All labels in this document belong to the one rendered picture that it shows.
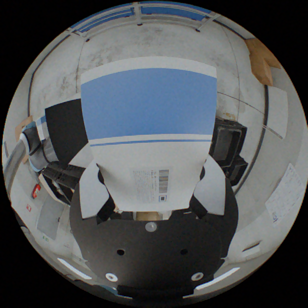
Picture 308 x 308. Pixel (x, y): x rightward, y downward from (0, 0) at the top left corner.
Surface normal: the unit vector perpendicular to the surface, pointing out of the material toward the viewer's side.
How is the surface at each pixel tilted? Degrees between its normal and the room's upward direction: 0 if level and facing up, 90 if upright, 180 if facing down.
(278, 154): 90
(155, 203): 0
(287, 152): 90
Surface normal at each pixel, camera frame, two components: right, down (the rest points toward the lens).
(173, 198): 0.04, 0.53
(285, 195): -1.00, 0.04
